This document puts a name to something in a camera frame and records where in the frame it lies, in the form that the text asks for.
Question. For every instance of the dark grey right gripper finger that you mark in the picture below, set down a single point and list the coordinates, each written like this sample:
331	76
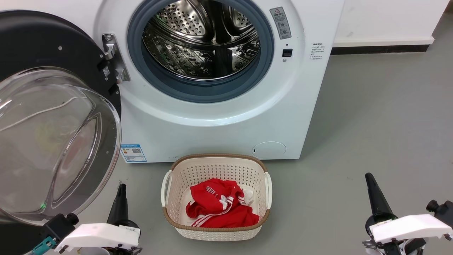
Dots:
377	200

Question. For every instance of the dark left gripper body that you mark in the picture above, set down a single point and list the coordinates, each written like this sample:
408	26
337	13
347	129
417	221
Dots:
124	251

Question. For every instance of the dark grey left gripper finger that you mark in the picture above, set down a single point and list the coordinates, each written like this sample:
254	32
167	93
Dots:
120	207

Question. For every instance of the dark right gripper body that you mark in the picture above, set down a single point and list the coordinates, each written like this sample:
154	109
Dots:
393	248

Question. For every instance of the black round glass washer door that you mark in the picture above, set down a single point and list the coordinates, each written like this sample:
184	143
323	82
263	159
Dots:
39	46

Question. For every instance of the white front-load washing machine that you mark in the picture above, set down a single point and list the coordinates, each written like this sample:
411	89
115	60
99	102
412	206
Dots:
212	134

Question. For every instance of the metal door hinge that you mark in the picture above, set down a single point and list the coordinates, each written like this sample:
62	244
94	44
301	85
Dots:
115	60

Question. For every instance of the black door lock slot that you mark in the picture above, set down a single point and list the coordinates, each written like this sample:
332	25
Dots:
287	52

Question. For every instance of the blue energy label sticker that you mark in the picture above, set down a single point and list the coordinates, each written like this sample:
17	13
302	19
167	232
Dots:
133	153

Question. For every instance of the teal connector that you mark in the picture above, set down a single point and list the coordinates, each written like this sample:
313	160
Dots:
42	245

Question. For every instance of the red garment white stripes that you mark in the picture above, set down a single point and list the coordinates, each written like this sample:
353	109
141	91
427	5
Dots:
212	203

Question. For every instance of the cream perforated laundry basket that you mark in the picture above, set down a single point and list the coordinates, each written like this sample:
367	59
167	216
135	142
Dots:
216	168

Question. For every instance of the round white filter cover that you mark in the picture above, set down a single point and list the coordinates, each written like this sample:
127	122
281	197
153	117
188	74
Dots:
269	150

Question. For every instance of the black baseboard strip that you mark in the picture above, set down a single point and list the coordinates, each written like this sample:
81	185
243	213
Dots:
382	49

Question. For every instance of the small text sticker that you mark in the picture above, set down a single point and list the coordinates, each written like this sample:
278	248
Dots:
316	51

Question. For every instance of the stainless steel washer drum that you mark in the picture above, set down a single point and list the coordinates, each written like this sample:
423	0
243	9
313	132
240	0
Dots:
198	53

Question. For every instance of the grey warning sticker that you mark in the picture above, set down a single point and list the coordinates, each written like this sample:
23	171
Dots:
280	23

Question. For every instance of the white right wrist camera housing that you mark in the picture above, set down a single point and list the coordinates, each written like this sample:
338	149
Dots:
410	226

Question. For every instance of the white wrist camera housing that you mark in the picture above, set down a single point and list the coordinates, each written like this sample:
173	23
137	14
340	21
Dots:
410	226
99	236

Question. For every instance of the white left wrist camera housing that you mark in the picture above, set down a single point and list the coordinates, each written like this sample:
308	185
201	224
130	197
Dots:
99	236

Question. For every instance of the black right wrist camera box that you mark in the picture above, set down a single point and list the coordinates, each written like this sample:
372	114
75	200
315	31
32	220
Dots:
444	210

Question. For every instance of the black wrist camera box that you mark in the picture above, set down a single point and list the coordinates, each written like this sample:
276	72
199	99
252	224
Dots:
444	210
58	226

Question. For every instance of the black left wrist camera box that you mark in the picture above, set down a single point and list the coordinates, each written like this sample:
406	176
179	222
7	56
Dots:
58	226

